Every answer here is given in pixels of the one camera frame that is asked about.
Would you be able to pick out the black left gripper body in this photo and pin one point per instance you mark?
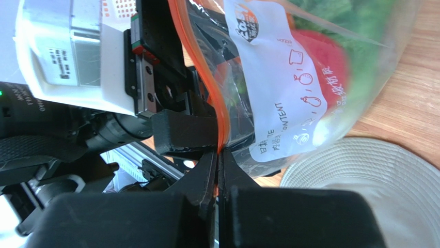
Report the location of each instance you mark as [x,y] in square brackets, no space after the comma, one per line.
[156,76]

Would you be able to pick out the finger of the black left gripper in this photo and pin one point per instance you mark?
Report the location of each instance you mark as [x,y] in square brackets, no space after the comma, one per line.
[184,136]

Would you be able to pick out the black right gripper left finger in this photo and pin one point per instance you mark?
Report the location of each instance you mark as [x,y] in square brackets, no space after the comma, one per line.
[181,216]

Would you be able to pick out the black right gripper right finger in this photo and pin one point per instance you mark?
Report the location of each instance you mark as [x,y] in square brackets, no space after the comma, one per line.
[255,216]

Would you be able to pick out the clear orange zip top bag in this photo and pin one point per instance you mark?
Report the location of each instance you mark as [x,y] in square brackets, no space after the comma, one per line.
[264,85]

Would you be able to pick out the fake red apple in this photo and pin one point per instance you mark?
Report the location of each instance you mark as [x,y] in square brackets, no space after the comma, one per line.
[330,62]

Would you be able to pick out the fake green lettuce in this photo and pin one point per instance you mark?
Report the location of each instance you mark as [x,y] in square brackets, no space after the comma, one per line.
[369,20]

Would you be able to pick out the white plastic basket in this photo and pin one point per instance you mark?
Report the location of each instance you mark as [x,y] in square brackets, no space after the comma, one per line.
[119,9]

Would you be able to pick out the beige bucket hat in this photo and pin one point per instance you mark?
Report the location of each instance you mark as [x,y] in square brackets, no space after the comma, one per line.
[401,188]

